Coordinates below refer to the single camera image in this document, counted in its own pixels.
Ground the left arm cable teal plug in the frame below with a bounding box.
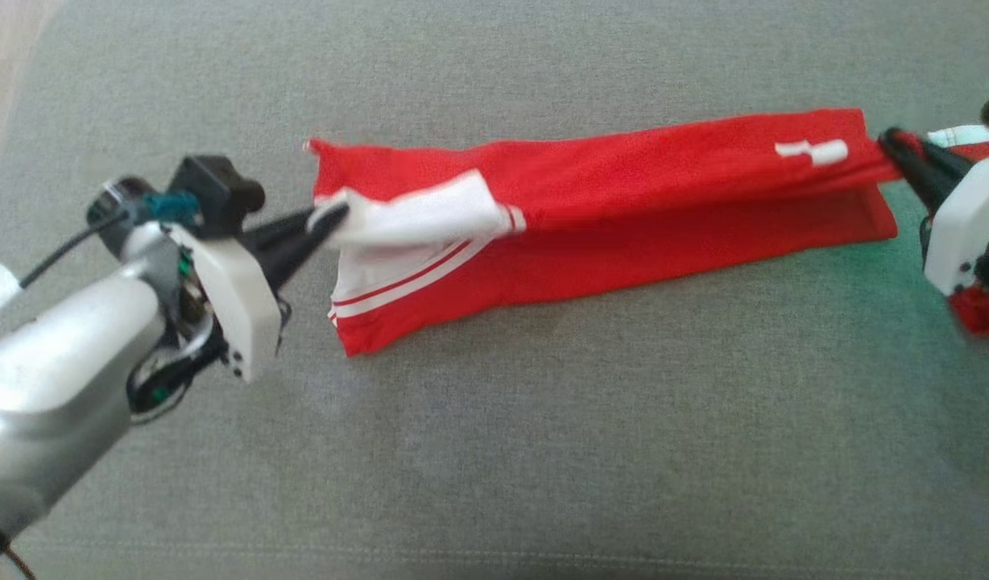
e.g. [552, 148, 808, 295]
[0, 190, 203, 325]

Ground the red jersey with white stripes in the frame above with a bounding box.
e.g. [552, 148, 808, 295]
[304, 107, 907, 358]

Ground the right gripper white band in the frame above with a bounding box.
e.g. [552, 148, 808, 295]
[876, 126, 989, 298]

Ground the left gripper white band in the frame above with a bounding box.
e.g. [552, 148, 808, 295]
[171, 202, 351, 384]

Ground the large grey sofa seat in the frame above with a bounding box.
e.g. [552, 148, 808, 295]
[0, 0, 989, 580]

